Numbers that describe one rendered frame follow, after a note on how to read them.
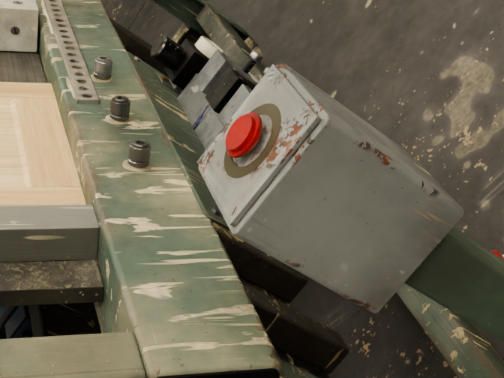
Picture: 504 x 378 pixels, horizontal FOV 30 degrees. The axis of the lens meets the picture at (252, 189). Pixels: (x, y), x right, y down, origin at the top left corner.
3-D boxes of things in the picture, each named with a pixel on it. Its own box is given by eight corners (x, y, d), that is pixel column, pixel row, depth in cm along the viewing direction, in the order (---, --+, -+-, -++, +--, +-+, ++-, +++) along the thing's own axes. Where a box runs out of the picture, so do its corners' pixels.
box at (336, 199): (474, 217, 79) (325, 113, 70) (383, 321, 82) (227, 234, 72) (413, 154, 89) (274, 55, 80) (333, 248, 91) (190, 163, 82)
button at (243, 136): (280, 135, 74) (261, 122, 73) (250, 174, 75) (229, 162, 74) (265, 115, 77) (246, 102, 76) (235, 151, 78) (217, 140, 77)
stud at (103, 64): (112, 81, 131) (114, 61, 130) (94, 80, 131) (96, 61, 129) (109, 74, 133) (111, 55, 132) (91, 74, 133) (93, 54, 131)
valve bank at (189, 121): (433, 213, 110) (286, 113, 98) (356, 302, 113) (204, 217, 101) (295, 58, 152) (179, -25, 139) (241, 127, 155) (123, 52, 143)
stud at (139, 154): (150, 169, 109) (153, 147, 108) (129, 169, 108) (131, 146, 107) (146, 160, 111) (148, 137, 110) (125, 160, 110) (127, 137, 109)
